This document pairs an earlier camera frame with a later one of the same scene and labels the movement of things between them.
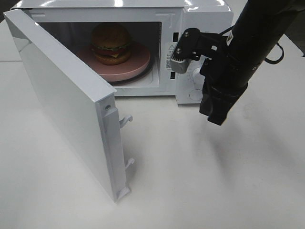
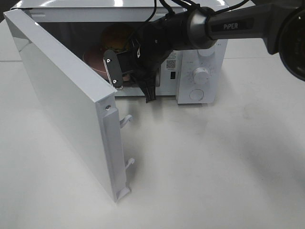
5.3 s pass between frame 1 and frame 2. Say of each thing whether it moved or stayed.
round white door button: stayed
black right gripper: moved
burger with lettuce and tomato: moved
